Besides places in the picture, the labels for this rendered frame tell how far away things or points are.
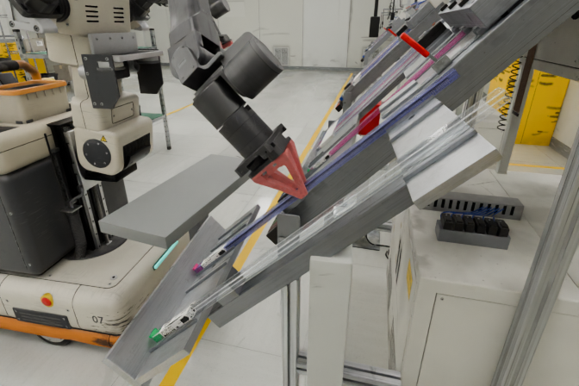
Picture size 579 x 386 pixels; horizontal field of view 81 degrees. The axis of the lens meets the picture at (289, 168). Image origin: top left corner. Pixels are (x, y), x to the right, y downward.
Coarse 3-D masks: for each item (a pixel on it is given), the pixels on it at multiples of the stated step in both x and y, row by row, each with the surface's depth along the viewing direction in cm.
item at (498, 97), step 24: (504, 96) 28; (456, 120) 30; (480, 120) 29; (432, 144) 30; (384, 168) 33; (408, 168) 31; (360, 192) 33; (336, 216) 34; (288, 240) 37; (264, 264) 38; (216, 288) 42; (192, 312) 43
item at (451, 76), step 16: (448, 80) 41; (416, 96) 43; (400, 112) 43; (384, 128) 44; (368, 144) 46; (336, 160) 47; (320, 176) 48; (272, 208) 53; (256, 224) 53; (240, 240) 55
